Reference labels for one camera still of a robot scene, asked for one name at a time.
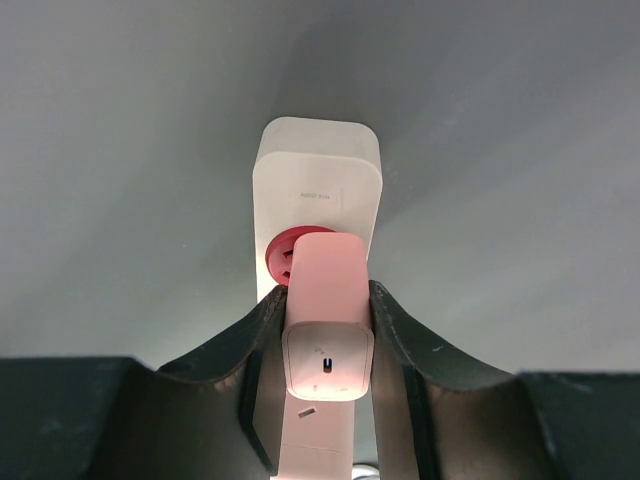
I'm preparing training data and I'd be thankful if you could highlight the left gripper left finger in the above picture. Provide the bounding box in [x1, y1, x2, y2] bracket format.
[1, 287, 287, 479]

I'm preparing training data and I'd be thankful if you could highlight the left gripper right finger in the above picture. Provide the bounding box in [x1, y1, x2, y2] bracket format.
[369, 281, 639, 479]

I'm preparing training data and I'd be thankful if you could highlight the salmon pink plug adapter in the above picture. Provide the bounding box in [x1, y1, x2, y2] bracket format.
[282, 232, 375, 402]

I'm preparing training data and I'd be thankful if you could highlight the beige red power strip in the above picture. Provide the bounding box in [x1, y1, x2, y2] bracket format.
[252, 116, 383, 300]

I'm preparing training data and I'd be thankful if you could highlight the pink cube adapter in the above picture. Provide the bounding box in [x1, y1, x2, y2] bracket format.
[275, 395, 355, 480]

